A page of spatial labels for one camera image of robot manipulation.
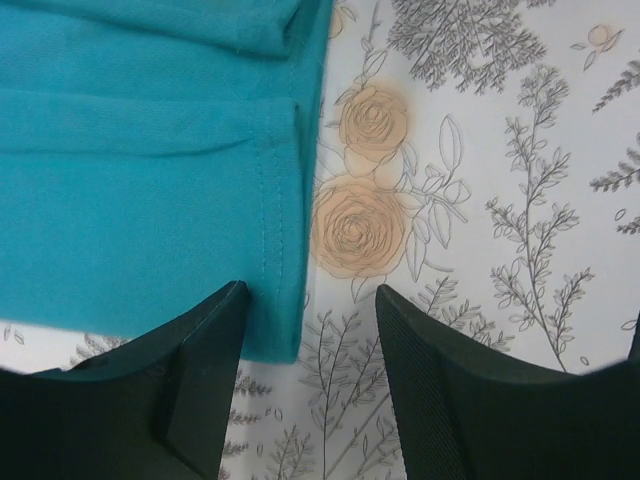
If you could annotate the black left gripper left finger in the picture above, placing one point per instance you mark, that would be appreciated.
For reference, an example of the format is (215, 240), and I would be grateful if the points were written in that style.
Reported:
(154, 408)

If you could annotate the teal t-shirt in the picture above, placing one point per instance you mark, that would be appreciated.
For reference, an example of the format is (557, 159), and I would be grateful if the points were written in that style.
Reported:
(153, 151)

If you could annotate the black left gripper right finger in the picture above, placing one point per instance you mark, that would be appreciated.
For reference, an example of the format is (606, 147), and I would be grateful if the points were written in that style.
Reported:
(465, 411)

